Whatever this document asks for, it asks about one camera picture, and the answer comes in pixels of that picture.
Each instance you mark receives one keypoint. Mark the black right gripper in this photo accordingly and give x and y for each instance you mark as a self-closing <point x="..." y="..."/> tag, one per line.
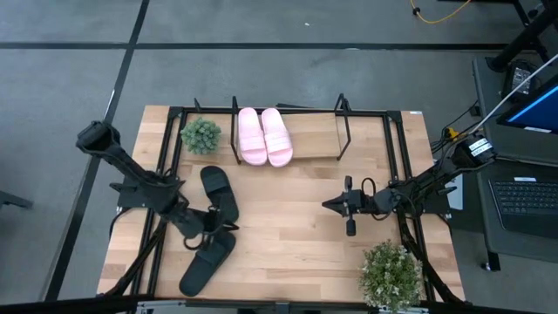
<point x="364" y="202"/>

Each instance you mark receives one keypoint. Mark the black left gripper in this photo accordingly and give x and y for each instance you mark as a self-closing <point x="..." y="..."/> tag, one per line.
<point x="213" y="224"/>

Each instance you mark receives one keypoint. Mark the black slide sandal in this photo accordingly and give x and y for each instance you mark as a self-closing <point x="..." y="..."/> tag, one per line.
<point x="200" y="272"/>
<point x="215" y="183"/>

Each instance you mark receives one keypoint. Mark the pink slide sandal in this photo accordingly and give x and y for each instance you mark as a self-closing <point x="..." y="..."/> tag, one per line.
<point x="252" y="148"/>
<point x="279" y="150"/>

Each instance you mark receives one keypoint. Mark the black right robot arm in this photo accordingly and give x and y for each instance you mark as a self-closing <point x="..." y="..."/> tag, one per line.
<point x="436" y="179"/>

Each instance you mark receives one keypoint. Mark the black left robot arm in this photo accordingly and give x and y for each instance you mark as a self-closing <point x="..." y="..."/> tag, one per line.
<point x="131" y="170"/>

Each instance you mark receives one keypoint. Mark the white-flowered plant in black pot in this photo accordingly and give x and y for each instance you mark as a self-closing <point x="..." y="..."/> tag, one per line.
<point x="390" y="277"/>

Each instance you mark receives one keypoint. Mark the small dark green plant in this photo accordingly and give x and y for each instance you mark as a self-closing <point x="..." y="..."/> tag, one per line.
<point x="200" y="135"/>

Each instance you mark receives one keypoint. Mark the white paper sheet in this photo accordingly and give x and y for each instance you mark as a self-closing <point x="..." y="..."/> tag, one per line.
<point x="457" y="196"/>

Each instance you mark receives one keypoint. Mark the grey side desk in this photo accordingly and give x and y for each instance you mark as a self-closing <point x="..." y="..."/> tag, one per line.
<point x="488" y="109"/>

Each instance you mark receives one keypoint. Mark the black laptop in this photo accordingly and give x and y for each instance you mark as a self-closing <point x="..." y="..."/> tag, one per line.
<point x="527" y="200"/>

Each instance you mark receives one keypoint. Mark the black chair leg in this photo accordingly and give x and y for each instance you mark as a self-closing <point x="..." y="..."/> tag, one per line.
<point x="13" y="200"/>

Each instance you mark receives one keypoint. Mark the black power adapter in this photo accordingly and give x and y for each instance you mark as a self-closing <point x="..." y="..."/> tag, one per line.
<point x="519" y="78"/>

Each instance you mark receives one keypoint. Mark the monitor with blue screen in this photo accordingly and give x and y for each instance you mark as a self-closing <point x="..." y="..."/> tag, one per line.
<point x="538" y="111"/>

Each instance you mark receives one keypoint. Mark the black stand leg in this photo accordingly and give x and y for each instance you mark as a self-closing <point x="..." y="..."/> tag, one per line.
<point x="519" y="41"/>

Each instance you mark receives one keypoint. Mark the wooden shelf with black frame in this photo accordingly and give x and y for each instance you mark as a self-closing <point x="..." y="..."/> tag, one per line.
<point x="314" y="139"/>

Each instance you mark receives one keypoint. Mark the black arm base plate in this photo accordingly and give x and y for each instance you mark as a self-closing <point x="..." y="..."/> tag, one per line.
<point x="436" y="207"/>
<point x="126" y="200"/>

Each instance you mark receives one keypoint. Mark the black aluminium table frame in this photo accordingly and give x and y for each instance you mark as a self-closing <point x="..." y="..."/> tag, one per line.
<point x="174" y="112"/>

